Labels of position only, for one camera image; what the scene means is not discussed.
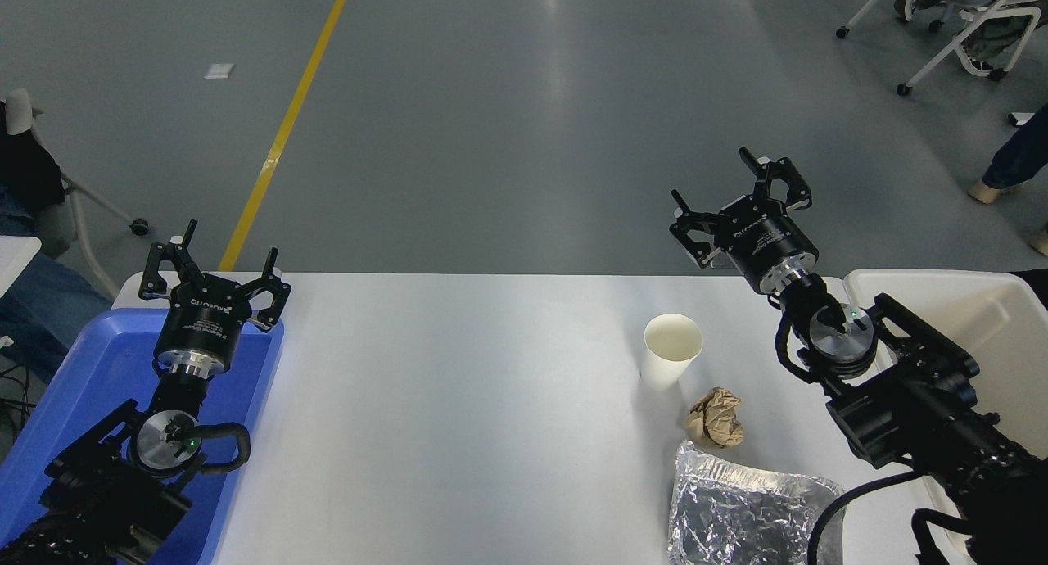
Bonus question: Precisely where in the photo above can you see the grey white office chair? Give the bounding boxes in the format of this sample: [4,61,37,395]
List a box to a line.
[0,88,151,300]

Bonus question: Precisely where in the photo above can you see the silver foil tray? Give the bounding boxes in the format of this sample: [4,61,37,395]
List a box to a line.
[666,441,846,565]

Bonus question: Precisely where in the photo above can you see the large pale bin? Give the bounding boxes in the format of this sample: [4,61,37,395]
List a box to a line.
[843,269,1048,565]

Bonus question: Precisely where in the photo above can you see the white paper cup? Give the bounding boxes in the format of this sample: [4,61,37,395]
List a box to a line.
[640,314,704,391]

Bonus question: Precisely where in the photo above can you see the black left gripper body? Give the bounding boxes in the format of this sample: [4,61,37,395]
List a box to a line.
[156,273,256,364]

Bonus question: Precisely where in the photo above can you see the blue plastic tray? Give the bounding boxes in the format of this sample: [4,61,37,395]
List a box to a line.
[0,307,286,565]

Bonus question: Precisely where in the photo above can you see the small white side table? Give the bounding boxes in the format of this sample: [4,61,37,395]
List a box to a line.
[0,236,43,297]

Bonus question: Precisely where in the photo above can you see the crumpled tan paper ball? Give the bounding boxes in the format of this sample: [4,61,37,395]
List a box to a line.
[684,387,746,450]

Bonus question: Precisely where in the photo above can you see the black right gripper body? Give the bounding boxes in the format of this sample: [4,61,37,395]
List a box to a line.
[716,197,820,288]

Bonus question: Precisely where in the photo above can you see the black floor cables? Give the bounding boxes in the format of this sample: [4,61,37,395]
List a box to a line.
[0,359,35,436]

